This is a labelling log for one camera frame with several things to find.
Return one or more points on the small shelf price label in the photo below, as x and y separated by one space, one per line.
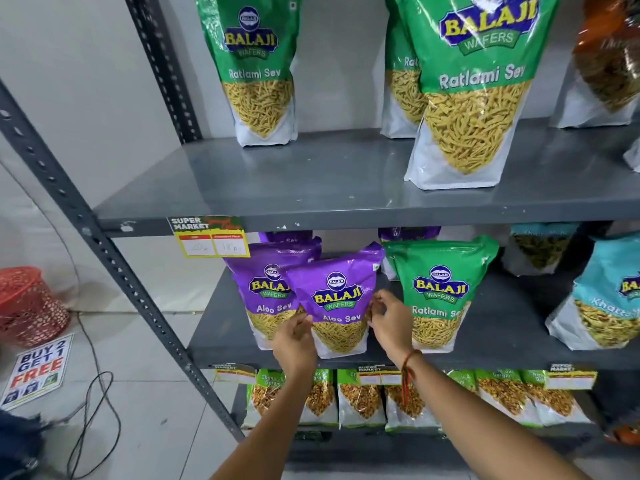
235 374
570 378
377 377

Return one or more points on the grey metal shelving rack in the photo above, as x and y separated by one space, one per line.
350 174

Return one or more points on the person's left forearm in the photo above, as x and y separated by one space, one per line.
265 429

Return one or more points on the person's left hand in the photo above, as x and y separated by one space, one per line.
295 352

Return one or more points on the person's left fingers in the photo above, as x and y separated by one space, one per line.
301 324

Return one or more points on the orange snack packet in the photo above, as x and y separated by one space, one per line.
605 59

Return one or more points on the person's right fingers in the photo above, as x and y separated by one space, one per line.
381 305

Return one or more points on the dark blue fabric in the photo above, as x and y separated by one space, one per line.
17 444

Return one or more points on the yellow price label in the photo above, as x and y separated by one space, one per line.
210 237

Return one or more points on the person's right hand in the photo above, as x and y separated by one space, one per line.
395 329

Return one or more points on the printed offer sign board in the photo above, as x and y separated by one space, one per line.
37 369

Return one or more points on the person's right forearm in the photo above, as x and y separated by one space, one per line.
480 424

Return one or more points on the red thread wristband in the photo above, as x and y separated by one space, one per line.
406 377

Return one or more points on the purple snack packet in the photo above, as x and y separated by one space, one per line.
285 236
252 289
336 294
407 233

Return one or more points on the white snack packet corner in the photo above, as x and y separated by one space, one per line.
634 155

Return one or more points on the green snack packet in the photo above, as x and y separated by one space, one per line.
475 79
442 289
400 89
257 69

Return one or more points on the red perforated basket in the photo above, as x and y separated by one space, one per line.
30 309

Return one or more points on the row of small green packets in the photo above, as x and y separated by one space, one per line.
360 399

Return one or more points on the teal snack packet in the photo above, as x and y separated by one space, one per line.
605 304
540 247

